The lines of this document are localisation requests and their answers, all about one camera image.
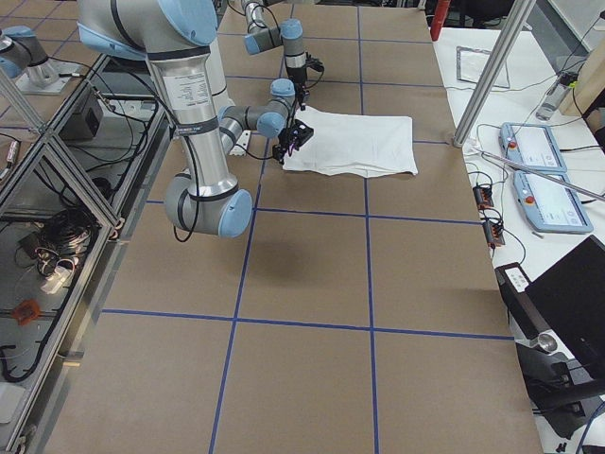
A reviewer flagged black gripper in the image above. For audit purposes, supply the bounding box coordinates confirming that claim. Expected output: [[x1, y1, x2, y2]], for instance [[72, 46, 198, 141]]
[[272, 119, 314, 165], [285, 51, 324, 111]]

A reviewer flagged white long-sleeve printed shirt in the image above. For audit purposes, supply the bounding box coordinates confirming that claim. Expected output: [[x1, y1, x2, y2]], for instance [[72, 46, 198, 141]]
[[283, 107, 418, 178]]

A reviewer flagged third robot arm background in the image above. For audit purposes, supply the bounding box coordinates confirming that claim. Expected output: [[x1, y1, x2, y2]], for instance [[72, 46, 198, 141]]
[[1, 26, 80, 95]]

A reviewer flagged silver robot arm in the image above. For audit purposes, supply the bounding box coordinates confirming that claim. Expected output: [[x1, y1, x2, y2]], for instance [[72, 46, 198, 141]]
[[78, 1, 322, 237], [240, 1, 324, 110]]

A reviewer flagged red fire extinguisher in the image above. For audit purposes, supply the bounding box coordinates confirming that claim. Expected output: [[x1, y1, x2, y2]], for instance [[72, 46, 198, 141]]
[[430, 0, 451, 42]]

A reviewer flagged grey framed tray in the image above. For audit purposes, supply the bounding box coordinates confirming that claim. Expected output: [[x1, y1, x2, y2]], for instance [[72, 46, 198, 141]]
[[456, 46, 510, 89]]

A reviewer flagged orange black connector block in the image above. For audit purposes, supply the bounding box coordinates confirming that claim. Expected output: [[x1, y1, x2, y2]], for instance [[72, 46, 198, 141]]
[[473, 185, 493, 210]]

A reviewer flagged upper blue teach pendant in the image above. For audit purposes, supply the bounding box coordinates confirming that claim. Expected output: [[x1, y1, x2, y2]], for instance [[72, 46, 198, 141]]
[[500, 122, 567, 173]]

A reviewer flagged blue teach pendant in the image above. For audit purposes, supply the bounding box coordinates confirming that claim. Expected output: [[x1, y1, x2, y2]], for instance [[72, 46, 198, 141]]
[[500, 122, 567, 173], [513, 170, 594, 234]]

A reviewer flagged clear water bottle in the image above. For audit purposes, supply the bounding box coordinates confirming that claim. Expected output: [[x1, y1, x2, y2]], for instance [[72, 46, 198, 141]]
[[535, 71, 578, 121]]

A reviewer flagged lower blue teach pendant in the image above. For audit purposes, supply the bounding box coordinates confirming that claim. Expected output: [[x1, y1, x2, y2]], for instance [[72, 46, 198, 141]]
[[513, 170, 594, 234]]

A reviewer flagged black laptop computer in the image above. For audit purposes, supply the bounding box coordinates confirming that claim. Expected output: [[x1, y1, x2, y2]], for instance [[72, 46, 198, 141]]
[[495, 236, 604, 438]]

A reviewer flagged black box under frame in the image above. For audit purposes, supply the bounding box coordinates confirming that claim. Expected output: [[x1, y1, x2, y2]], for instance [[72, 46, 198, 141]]
[[60, 91, 103, 141]]

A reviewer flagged aluminium extrusion frame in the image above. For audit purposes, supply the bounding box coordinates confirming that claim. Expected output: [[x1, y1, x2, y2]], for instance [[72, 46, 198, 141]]
[[1, 56, 171, 453]]

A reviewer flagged aluminium frame post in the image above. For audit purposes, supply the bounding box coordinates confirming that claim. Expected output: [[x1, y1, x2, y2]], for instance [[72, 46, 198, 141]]
[[452, 0, 536, 148]]

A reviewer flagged orange tool under frame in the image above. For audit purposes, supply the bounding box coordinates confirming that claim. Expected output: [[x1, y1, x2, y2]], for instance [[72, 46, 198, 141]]
[[10, 299, 41, 326]]

